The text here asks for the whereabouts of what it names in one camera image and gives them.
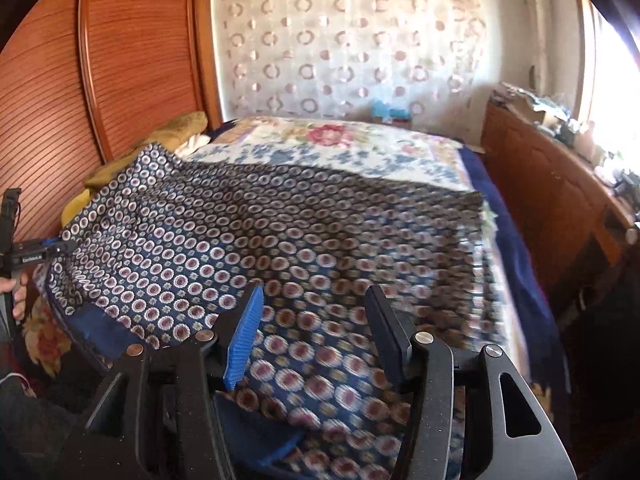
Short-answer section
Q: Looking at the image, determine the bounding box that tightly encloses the navy circle-patterned pajama top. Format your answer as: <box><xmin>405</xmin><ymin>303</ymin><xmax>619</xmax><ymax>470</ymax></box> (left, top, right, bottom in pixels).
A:
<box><xmin>42</xmin><ymin>142</ymin><xmax>501</xmax><ymax>480</ymax></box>

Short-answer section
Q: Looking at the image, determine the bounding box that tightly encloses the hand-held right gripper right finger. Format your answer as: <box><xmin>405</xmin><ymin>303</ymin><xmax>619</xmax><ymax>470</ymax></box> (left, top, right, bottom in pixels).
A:
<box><xmin>364</xmin><ymin>285</ymin><xmax>578</xmax><ymax>480</ymax></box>

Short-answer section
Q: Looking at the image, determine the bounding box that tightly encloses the person's left hand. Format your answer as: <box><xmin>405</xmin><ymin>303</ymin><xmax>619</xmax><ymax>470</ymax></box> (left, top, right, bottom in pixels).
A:
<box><xmin>0</xmin><ymin>277</ymin><xmax>29</xmax><ymax>323</ymax></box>

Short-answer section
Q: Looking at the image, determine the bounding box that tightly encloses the wooden louvered wardrobe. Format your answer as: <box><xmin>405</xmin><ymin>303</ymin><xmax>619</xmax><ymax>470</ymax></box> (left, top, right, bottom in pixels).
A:
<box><xmin>0</xmin><ymin>0</ymin><xmax>223</xmax><ymax>281</ymax></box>

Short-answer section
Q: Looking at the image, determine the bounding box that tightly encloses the wooden-framed window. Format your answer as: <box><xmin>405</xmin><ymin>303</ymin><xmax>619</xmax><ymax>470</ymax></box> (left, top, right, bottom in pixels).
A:
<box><xmin>575</xmin><ymin>0</ymin><xmax>640</xmax><ymax>161</ymax></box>

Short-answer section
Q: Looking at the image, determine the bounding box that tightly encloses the olive patterned pillow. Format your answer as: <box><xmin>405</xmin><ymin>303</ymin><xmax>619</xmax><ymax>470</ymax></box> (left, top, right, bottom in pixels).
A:
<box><xmin>82</xmin><ymin>112</ymin><xmax>208</xmax><ymax>188</ymax></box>

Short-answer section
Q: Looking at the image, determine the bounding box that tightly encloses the blue floral quilt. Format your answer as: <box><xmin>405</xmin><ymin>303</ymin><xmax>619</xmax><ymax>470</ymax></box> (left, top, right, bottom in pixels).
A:
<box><xmin>190</xmin><ymin>145</ymin><xmax>536</xmax><ymax>391</ymax></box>

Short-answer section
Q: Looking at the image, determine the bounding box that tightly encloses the pile of papers and boxes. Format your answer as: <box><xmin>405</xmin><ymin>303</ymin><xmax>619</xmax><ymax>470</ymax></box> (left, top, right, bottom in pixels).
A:
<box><xmin>492</xmin><ymin>82</ymin><xmax>556</xmax><ymax>126</ymax></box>

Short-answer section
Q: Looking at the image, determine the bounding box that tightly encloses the person's dark clothing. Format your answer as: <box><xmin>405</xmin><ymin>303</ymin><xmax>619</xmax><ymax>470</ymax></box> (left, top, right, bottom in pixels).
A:
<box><xmin>0</xmin><ymin>360</ymin><xmax>91</xmax><ymax>480</ymax></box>

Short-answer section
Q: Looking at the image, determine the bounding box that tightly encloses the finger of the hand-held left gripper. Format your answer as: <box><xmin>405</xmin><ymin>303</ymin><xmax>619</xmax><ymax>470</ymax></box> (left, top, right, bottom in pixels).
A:
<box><xmin>42</xmin><ymin>240</ymin><xmax>78</xmax><ymax>258</ymax></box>

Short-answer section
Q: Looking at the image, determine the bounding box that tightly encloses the sheer circle-patterned curtain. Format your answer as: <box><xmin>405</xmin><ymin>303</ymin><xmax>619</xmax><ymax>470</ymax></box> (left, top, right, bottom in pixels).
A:
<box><xmin>210</xmin><ymin>0</ymin><xmax>488</xmax><ymax>123</ymax></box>

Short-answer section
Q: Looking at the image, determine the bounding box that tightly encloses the wooden sideboard cabinet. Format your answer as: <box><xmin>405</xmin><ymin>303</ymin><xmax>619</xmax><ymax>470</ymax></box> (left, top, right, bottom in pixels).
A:
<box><xmin>480</xmin><ymin>100</ymin><xmax>640</xmax><ymax>321</ymax></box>

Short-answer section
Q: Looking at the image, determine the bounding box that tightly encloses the navy bed blanket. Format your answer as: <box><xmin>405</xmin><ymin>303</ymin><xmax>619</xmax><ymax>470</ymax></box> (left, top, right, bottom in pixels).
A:
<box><xmin>457</xmin><ymin>147</ymin><xmax>571</xmax><ymax>396</ymax></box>

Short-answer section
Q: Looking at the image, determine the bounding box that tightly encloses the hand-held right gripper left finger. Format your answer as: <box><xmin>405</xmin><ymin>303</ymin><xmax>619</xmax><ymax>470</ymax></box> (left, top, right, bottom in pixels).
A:
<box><xmin>70</xmin><ymin>282</ymin><xmax>266</xmax><ymax>480</ymax></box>

